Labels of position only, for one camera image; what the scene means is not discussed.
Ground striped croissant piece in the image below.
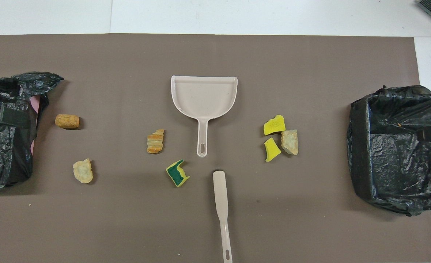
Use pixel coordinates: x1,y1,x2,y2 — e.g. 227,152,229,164
147,129,165,154

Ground curved green yellow sponge piece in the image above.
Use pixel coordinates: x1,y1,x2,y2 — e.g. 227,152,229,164
166,159,190,188

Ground beige plastic dustpan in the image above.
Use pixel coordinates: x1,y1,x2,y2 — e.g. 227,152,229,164
171,75,238,158

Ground small yellow sponge piece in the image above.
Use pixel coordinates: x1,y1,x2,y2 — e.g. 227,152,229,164
264,137,282,163

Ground pink bin with black bag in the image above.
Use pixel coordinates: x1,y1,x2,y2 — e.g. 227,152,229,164
0,72,64,190

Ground bin lined with black bag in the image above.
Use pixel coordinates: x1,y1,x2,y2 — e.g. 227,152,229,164
346,85,431,217

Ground pale grey bread chunk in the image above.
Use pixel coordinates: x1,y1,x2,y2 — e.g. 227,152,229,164
281,129,299,156

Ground large yellow sponge piece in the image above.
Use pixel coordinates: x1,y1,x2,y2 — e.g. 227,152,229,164
263,114,286,136

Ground brown bread roll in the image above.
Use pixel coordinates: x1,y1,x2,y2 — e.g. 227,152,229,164
55,114,80,129

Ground pale torn bread piece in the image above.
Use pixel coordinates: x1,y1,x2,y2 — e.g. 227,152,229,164
73,158,94,184

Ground beige hand brush black bristles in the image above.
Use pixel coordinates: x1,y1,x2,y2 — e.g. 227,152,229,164
212,169,233,263

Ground brown table mat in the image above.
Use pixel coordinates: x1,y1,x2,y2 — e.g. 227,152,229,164
0,34,431,263

